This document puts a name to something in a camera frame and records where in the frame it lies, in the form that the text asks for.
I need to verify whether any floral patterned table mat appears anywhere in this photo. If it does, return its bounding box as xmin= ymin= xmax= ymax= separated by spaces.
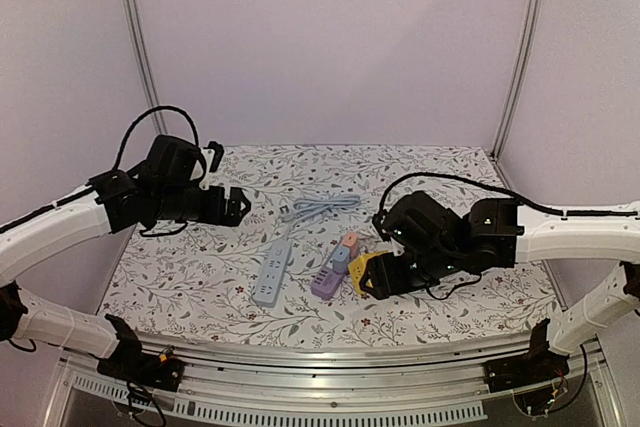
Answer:
xmin=101 ymin=146 xmax=559 ymax=350

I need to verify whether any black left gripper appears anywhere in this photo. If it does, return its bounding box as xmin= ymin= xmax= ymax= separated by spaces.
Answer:
xmin=154 ymin=185 xmax=251 ymax=226

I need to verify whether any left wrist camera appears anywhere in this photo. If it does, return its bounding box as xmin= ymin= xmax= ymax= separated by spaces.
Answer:
xmin=199 ymin=141 xmax=224 ymax=190

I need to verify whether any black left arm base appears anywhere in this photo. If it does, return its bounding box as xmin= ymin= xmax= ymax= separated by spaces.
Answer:
xmin=97 ymin=314 xmax=185 ymax=392

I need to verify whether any right aluminium frame post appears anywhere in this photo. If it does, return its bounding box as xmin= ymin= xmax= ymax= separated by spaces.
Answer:
xmin=491 ymin=0 xmax=542 ymax=163

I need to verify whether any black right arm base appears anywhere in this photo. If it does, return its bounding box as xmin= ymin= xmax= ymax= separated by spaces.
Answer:
xmin=483 ymin=319 xmax=569 ymax=393

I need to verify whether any light blue power strip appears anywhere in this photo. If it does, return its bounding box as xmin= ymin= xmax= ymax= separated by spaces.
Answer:
xmin=252 ymin=239 xmax=293 ymax=308

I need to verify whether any yellow cube socket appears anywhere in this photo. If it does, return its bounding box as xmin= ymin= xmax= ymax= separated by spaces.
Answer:
xmin=348 ymin=251 xmax=387 ymax=296

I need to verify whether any purple power strip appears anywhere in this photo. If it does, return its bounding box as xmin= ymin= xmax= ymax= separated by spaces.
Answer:
xmin=310 ymin=240 xmax=349 ymax=300

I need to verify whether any aluminium frame post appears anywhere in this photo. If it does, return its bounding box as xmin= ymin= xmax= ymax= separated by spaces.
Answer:
xmin=122 ymin=0 xmax=160 ymax=109
xmin=491 ymin=0 xmax=542 ymax=163

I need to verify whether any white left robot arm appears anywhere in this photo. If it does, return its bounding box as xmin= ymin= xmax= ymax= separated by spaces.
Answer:
xmin=1 ymin=134 xmax=251 ymax=381

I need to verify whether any pink plug adapter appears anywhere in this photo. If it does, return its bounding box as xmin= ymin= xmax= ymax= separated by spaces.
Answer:
xmin=341 ymin=232 xmax=359 ymax=259

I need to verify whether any left aluminium frame post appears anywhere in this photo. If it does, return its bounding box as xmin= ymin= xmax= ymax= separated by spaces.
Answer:
xmin=122 ymin=0 xmax=160 ymax=109

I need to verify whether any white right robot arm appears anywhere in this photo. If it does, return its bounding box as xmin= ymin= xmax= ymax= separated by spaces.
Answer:
xmin=359 ymin=186 xmax=639 ymax=383

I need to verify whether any blue plug adapter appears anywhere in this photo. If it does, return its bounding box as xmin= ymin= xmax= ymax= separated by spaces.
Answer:
xmin=330 ymin=245 xmax=351 ymax=275

